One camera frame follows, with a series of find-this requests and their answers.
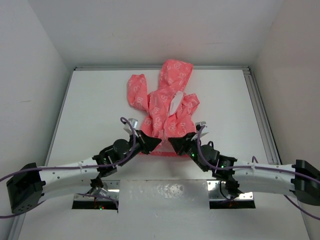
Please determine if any pink patterned hooded jacket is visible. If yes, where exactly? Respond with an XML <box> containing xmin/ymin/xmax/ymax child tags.
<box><xmin>127</xmin><ymin>59</ymin><xmax>200</xmax><ymax>157</ymax></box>

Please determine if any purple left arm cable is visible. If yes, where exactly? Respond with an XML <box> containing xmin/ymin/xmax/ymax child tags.
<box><xmin>0</xmin><ymin>116</ymin><xmax>138</xmax><ymax>218</ymax></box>

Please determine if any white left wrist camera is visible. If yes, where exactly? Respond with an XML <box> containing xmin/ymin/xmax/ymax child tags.
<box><xmin>123</xmin><ymin>118</ymin><xmax>138</xmax><ymax>135</ymax></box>

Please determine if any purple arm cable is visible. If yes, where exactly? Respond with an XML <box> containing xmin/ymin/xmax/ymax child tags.
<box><xmin>196</xmin><ymin>126</ymin><xmax>320</xmax><ymax>221</ymax></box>
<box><xmin>0</xmin><ymin>116</ymin><xmax>138</xmax><ymax>218</ymax></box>

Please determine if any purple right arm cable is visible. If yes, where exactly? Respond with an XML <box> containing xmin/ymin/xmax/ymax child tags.
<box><xmin>196</xmin><ymin>126</ymin><xmax>320</xmax><ymax>221</ymax></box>

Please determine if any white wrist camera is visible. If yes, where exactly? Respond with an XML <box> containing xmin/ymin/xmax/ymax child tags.
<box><xmin>195</xmin><ymin>121</ymin><xmax>209</xmax><ymax>137</ymax></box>
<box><xmin>123</xmin><ymin>118</ymin><xmax>138</xmax><ymax>135</ymax></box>

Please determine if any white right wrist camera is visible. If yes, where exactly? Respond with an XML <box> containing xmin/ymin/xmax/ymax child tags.
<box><xmin>195</xmin><ymin>121</ymin><xmax>209</xmax><ymax>137</ymax></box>

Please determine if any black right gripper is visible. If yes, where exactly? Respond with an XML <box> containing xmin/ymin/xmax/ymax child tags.
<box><xmin>168</xmin><ymin>132</ymin><xmax>208</xmax><ymax>172</ymax></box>

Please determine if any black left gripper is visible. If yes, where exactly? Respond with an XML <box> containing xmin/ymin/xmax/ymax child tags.
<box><xmin>117</xmin><ymin>129</ymin><xmax>161</xmax><ymax>166</ymax></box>

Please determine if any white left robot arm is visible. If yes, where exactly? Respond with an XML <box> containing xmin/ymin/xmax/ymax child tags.
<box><xmin>6</xmin><ymin>130</ymin><xmax>162</xmax><ymax>215</ymax></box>

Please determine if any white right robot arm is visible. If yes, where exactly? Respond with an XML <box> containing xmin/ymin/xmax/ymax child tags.
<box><xmin>168</xmin><ymin>132</ymin><xmax>320</xmax><ymax>206</ymax></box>

